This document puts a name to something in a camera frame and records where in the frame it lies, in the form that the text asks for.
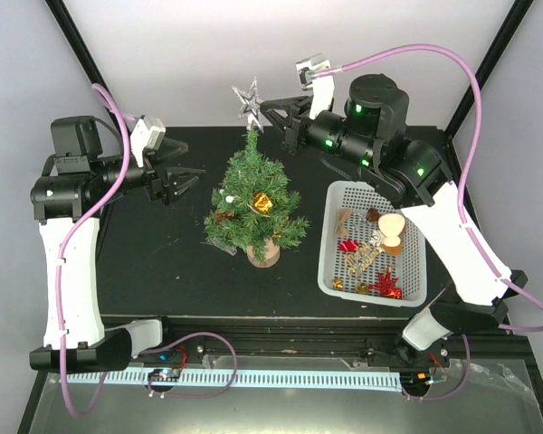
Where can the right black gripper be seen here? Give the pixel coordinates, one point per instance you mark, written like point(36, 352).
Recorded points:
point(292, 131)

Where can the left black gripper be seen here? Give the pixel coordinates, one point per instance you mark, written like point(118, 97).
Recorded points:
point(162, 189)

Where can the silver star ornament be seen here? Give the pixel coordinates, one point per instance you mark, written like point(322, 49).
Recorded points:
point(250, 110)

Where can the white ball string lights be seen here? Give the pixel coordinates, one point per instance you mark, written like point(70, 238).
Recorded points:
point(224, 198)

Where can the brown pine cone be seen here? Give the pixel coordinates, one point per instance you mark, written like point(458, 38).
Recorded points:
point(373, 215)
point(223, 216)

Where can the gold gift box ornament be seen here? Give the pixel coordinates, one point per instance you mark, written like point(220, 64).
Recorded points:
point(262, 203)

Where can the small green christmas tree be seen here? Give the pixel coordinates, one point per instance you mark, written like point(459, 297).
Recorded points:
point(253, 209)

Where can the white perforated plastic basket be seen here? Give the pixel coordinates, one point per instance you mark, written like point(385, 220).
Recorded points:
point(409, 266)

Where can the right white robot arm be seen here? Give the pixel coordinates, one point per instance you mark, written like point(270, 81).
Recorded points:
point(414, 177)

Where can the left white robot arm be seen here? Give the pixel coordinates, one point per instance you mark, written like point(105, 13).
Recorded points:
point(74, 178)

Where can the gold merry christmas sign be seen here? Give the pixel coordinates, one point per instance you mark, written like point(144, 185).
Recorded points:
point(359, 261)

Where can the clear battery box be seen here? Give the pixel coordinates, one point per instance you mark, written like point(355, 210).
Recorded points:
point(231, 250)

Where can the burlap bow ornament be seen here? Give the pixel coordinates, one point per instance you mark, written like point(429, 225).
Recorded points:
point(342, 216)

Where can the white wooden snowflake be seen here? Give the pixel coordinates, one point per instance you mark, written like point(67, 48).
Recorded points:
point(377, 238)

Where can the small gold gift box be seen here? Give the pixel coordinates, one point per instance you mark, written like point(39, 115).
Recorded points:
point(337, 284)

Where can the red star ornament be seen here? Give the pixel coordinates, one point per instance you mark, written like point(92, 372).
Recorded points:
point(386, 285)

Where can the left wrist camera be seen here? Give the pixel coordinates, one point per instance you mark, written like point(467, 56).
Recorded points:
point(147, 134)

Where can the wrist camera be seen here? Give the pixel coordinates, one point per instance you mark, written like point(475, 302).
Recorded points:
point(322, 88)
point(147, 134)

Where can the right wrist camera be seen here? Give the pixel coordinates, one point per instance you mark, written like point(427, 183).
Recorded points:
point(322, 88)

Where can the white slotted cable duct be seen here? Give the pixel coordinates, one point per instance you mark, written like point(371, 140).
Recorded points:
point(276, 379)

